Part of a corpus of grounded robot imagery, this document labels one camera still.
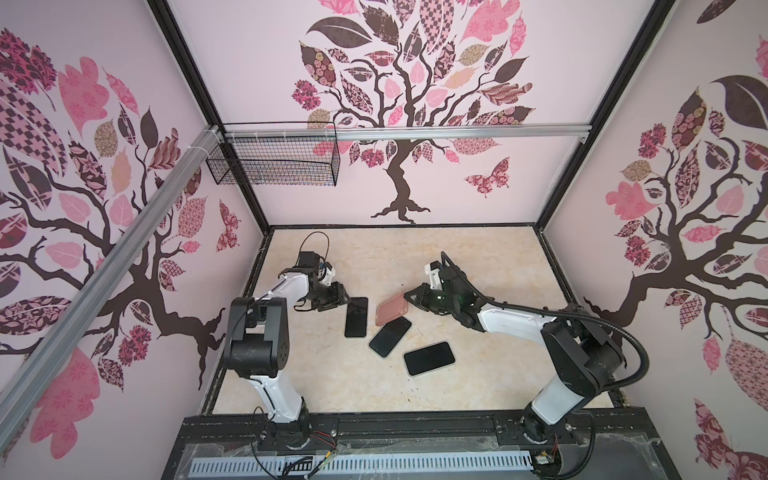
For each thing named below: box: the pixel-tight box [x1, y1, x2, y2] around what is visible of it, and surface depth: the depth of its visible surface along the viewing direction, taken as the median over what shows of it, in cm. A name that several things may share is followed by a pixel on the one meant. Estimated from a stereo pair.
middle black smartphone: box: [369, 316, 412, 357], surface depth 91 cm
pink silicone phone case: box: [375, 293, 409, 327], surface depth 94 cm
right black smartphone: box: [404, 342, 455, 376], surface depth 87 cm
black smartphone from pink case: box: [344, 297, 369, 337], surface depth 96 cm
